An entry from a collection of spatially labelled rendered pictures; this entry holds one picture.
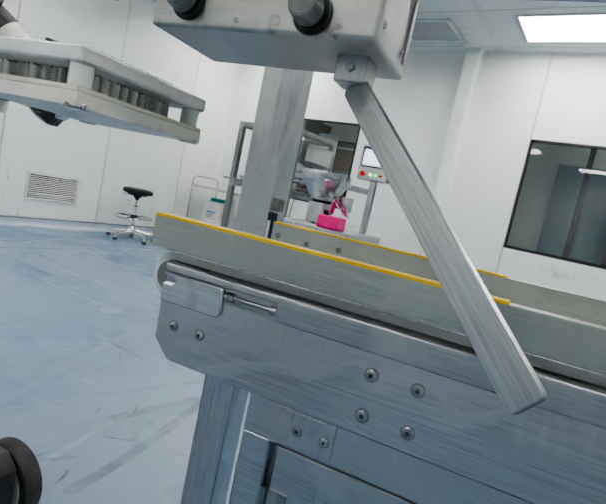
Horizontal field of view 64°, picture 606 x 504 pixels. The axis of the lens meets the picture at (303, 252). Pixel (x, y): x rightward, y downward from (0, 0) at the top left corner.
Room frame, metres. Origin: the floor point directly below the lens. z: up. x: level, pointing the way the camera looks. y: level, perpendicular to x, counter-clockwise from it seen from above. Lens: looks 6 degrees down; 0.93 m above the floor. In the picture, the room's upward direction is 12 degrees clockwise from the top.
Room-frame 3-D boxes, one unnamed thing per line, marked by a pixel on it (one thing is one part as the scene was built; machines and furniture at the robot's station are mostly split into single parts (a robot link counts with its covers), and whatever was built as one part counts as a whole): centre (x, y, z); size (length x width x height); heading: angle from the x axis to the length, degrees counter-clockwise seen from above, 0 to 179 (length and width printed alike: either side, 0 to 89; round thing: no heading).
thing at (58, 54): (0.72, 0.36, 1.04); 0.25 x 0.24 x 0.02; 158
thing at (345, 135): (6.65, 0.16, 1.43); 1.32 x 0.01 x 1.11; 58
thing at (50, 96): (0.72, 0.36, 0.99); 0.24 x 0.24 x 0.02; 68
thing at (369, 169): (3.45, -0.38, 1.07); 0.23 x 0.10 x 0.62; 58
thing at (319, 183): (3.51, -0.11, 0.95); 0.49 x 0.36 x 0.37; 58
